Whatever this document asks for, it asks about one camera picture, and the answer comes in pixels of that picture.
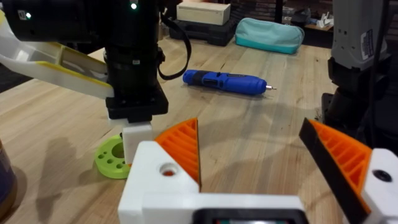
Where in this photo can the black tool case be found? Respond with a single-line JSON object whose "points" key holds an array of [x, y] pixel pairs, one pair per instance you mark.
{"points": [[202, 32]]}

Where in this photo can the blue electric screwdriver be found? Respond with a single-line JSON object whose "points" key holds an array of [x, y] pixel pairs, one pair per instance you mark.
{"points": [[227, 82]]}

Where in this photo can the beige box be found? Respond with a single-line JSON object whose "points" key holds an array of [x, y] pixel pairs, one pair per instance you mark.
{"points": [[203, 13]]}

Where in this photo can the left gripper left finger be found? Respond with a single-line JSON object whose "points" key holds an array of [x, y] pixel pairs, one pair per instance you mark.
{"points": [[149, 174]]}

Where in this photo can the green disc with holes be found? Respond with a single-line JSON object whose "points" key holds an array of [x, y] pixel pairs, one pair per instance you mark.
{"points": [[109, 161]]}

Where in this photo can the teal zip bag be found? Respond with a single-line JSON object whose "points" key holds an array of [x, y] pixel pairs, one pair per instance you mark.
{"points": [[267, 35]]}

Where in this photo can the white small parts heap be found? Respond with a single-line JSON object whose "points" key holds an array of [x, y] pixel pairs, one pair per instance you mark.
{"points": [[325, 21]]}

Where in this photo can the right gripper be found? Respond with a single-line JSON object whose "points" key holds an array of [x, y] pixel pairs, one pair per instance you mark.
{"points": [[133, 62]]}

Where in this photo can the dark tub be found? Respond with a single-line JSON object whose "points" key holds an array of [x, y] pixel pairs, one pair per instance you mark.
{"points": [[5, 183]]}

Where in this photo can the white and yellow camera mount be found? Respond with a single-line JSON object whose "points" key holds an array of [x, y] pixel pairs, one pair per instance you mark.
{"points": [[53, 70]]}

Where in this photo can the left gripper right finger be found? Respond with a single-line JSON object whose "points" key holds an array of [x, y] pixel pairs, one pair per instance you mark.
{"points": [[348, 161]]}

